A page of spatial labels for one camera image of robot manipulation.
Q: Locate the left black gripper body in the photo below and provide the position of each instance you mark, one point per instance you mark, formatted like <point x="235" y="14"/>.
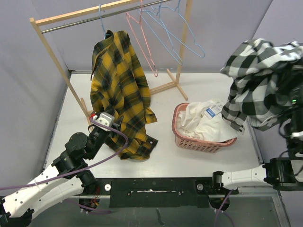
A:
<point x="99" y="138"/>

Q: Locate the yellow plaid shirt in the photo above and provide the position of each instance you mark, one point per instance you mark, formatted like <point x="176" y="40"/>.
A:
<point x="120" y="88"/>

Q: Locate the pink plastic laundry basket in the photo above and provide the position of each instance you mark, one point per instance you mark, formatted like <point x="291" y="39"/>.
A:
<point x="194" y="144"/>

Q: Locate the pink hanger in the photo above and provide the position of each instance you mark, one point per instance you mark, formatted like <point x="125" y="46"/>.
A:
<point x="143" y="45"/>

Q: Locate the blue hanger of yellow shirt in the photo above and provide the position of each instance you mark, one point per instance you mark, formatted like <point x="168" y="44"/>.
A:
<point x="102" y="24"/>

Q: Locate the light blue wire hanger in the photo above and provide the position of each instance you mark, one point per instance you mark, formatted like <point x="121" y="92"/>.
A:
<point x="185" y="17"/>

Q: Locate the black white checked shirt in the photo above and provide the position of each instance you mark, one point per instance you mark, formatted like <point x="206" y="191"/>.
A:
<point x="263" y="78"/>

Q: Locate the blue hanger of white shirt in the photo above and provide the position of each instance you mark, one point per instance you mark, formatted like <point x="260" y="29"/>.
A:
<point x="163" y="35"/>

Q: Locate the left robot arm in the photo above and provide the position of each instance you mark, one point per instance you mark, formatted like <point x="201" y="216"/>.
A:
<point x="66" y="176"/>

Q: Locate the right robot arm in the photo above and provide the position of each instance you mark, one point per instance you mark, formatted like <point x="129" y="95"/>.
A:
<point x="282" y="173"/>

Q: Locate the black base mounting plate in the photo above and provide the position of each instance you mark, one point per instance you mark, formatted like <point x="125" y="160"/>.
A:
<point x="153" y="192"/>

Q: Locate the metal hanging rod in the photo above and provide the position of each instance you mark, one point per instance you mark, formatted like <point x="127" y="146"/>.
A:
<point x="104" y="7"/>

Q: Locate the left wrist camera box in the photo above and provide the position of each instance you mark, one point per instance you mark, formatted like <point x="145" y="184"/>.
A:
<point x="102" y="120"/>

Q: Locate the wooden clothes rack frame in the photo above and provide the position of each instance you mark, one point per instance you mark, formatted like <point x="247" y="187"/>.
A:
<point x="81" y="102"/>

